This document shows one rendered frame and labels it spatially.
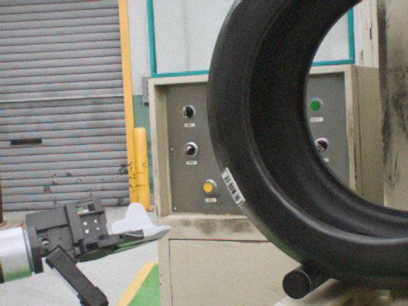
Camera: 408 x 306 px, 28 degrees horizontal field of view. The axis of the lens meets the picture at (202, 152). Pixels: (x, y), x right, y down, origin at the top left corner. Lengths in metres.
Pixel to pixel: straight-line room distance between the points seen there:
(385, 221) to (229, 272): 0.72
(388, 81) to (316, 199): 0.27
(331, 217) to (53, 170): 9.30
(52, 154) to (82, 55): 1.32
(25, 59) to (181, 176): 8.65
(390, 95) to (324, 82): 0.46
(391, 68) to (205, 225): 0.75
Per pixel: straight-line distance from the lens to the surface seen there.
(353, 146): 1.99
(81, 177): 10.64
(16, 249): 1.22
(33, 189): 10.80
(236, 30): 1.29
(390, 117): 1.62
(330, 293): 1.41
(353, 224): 1.52
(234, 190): 1.31
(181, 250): 2.18
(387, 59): 1.62
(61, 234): 1.25
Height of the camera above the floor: 1.18
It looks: 3 degrees down
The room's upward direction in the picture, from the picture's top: 3 degrees counter-clockwise
